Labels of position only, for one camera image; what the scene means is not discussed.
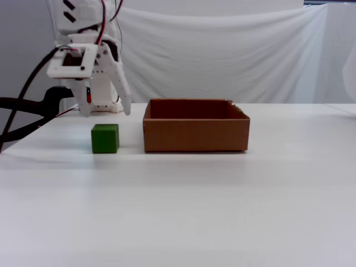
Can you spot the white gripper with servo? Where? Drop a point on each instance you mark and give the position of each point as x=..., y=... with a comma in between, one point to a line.
x=103, y=57

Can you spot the green cube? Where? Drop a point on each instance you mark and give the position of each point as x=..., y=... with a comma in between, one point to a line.
x=105, y=139

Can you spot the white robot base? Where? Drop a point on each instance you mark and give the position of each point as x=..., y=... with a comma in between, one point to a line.
x=107, y=108

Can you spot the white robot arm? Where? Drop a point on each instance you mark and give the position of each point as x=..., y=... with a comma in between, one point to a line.
x=83, y=16

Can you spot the brown cardboard box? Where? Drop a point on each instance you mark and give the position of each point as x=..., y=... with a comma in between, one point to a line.
x=194, y=136

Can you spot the white cloth backdrop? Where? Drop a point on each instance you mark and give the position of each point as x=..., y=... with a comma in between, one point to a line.
x=222, y=55

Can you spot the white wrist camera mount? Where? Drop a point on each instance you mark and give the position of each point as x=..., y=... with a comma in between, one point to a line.
x=55, y=71

